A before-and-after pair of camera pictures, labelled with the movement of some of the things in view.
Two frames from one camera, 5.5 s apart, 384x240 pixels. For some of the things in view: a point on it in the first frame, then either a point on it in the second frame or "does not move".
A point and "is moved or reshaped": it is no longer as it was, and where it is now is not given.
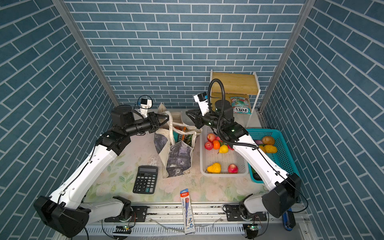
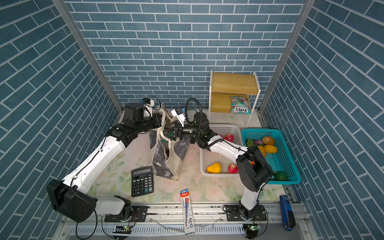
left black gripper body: (142, 126) does not move
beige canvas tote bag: (174, 143) is moved or reshaped
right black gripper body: (210, 120) -> (191, 131)
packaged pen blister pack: (189, 224) does not move
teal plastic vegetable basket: (282, 157) does not move
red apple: (233, 168) does not move
